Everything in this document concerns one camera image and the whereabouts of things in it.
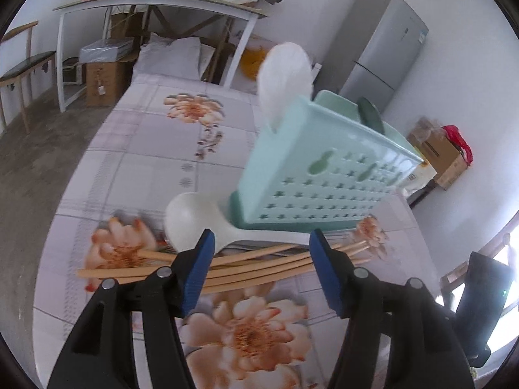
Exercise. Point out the mint green utensil holder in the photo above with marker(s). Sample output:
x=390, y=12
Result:
x=324, y=129

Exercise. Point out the white rice paddle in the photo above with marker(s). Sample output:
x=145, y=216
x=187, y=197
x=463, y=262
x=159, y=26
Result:
x=284, y=77

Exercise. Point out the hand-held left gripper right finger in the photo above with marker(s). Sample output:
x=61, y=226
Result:
x=324, y=267

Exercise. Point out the dark small stool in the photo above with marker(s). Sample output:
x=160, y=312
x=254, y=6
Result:
x=421, y=196

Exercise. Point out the large cardboard box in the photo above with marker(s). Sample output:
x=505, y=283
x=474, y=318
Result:
x=440, y=154

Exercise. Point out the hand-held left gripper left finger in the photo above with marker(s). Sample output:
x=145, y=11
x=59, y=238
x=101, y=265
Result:
x=198, y=267

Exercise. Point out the white desk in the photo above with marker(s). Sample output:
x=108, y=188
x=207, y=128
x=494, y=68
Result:
x=162, y=2

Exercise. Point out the brown cardboard box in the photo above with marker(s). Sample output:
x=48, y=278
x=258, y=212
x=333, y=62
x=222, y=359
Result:
x=105, y=85

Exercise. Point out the white plastic ladle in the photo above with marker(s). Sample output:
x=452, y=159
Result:
x=190, y=219

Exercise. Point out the yellow plastic bag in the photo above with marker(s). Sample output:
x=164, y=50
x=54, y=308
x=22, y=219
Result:
x=253, y=63

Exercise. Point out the silver refrigerator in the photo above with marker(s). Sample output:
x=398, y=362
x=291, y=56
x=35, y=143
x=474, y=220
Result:
x=377, y=48

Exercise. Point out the white sacks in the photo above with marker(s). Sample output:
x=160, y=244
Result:
x=174, y=56

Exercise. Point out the white rice bag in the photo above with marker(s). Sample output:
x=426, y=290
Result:
x=421, y=178

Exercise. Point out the red bag on cardboard box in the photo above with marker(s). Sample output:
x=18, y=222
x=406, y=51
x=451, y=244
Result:
x=458, y=137

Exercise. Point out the bunch of wooden chopsticks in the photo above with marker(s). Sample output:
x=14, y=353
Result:
x=259, y=253

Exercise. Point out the light wooden chair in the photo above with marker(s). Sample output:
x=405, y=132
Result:
x=454, y=281

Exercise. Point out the wooden chair with dark seat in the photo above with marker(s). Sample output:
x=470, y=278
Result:
x=28, y=58

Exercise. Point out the floral tablecloth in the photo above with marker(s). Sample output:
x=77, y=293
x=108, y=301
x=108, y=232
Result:
x=162, y=150

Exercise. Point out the dark spoon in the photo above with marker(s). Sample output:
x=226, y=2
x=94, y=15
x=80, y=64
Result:
x=371, y=115

